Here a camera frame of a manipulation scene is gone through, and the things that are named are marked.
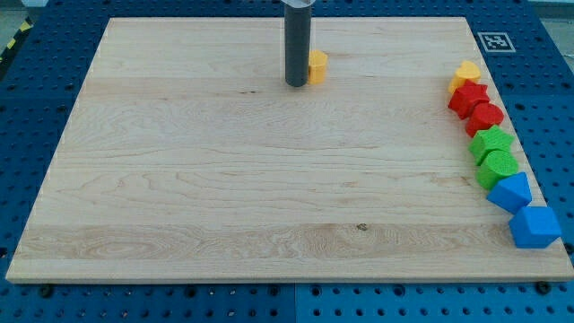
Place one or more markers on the green star block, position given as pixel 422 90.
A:
pixel 489 140

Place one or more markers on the red star block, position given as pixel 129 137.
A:
pixel 466 97

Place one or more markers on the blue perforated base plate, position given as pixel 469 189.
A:
pixel 48 68

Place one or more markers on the yellow heart block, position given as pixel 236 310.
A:
pixel 467 71

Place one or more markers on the blue cube block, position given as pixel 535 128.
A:
pixel 534 227

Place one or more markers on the yellow hexagon block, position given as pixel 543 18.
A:
pixel 317 66

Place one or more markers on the red cylinder block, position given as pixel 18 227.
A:
pixel 484 116

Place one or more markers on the green cylinder block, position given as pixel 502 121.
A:
pixel 497 165

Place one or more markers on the white fiducial marker tag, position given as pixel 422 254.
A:
pixel 496 42

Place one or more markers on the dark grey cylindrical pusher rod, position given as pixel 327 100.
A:
pixel 297 26

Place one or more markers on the light wooden board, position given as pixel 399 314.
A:
pixel 187 159

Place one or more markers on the blue pentagon block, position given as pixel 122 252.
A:
pixel 511 193

